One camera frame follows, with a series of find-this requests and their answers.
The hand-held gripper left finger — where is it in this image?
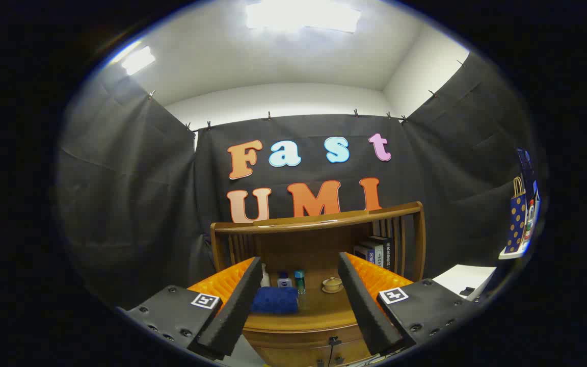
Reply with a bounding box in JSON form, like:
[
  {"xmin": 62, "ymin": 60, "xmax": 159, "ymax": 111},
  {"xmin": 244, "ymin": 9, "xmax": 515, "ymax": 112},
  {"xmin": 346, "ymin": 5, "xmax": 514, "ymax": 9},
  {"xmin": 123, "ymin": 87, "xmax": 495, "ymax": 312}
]
[{"xmin": 118, "ymin": 256, "xmax": 263, "ymax": 361}]

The wooden countertop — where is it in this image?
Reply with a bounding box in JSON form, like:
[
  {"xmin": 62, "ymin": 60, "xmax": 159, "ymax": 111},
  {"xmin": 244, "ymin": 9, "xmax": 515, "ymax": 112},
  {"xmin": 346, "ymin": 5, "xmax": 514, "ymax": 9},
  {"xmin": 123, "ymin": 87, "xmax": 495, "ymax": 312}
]
[{"xmin": 243, "ymin": 268, "xmax": 411, "ymax": 332}]

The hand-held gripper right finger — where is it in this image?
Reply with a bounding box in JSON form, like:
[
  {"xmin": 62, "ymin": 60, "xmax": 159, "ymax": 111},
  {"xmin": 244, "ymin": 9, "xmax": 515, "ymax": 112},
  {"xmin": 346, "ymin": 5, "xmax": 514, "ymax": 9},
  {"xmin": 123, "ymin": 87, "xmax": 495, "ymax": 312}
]
[{"xmin": 337, "ymin": 252, "xmax": 483, "ymax": 356}]

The blue dotted gift bag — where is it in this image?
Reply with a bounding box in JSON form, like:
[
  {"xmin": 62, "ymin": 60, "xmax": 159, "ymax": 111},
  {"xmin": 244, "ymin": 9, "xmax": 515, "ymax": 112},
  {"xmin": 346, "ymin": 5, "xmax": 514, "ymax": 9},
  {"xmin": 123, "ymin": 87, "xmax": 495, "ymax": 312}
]
[{"xmin": 505, "ymin": 176, "xmax": 527, "ymax": 254}]

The white wall shelf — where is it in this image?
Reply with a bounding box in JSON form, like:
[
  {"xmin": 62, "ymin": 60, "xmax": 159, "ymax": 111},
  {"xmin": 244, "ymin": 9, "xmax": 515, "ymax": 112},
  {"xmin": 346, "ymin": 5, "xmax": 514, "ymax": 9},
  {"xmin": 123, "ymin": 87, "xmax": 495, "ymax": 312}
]
[{"xmin": 498, "ymin": 245, "xmax": 533, "ymax": 260}]

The white drawer unit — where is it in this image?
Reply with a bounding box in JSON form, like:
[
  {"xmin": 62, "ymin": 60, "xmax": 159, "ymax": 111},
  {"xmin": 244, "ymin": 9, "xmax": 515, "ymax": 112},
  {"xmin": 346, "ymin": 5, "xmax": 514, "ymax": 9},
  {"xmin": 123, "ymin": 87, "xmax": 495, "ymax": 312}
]
[{"xmin": 433, "ymin": 264, "xmax": 498, "ymax": 301}]

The wooden drawer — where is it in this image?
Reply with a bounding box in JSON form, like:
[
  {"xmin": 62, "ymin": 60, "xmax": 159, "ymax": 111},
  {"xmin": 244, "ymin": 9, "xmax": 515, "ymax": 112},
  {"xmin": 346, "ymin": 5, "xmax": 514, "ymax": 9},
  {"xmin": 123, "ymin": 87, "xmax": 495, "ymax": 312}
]
[{"xmin": 243, "ymin": 324, "xmax": 373, "ymax": 357}]

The pale blue book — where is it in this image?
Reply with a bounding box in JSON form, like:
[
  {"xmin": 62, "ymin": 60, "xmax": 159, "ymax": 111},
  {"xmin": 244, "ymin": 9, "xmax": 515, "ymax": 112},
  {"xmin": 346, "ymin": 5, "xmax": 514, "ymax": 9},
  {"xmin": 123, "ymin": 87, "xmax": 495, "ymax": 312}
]
[{"xmin": 365, "ymin": 240, "xmax": 386, "ymax": 267}]

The blue towel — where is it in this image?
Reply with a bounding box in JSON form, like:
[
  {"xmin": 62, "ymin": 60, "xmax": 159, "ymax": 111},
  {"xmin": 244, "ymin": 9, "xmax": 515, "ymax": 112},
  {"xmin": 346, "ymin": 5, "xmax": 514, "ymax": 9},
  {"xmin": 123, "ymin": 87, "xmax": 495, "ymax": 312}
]
[{"xmin": 251, "ymin": 286, "xmax": 299, "ymax": 314}]

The large ceiling light panel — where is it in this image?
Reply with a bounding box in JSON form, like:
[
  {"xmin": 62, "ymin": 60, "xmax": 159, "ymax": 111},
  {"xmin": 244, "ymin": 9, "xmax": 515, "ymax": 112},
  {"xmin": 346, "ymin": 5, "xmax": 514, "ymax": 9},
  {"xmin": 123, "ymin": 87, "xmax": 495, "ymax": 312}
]
[{"xmin": 245, "ymin": 0, "xmax": 363, "ymax": 34}]

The wooden cabinet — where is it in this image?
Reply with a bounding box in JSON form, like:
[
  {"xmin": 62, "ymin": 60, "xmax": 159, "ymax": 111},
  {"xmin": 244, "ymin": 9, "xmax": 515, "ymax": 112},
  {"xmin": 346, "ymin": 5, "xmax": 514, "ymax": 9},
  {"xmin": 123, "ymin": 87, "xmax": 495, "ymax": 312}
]
[{"xmin": 210, "ymin": 201, "xmax": 426, "ymax": 367}]

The small ceiling light panel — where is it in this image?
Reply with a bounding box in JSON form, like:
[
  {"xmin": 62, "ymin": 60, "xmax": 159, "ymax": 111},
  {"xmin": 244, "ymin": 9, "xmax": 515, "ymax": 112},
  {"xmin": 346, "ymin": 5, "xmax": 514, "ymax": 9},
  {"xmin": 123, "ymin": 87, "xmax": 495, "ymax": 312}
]
[{"xmin": 120, "ymin": 46, "xmax": 156, "ymax": 76}]

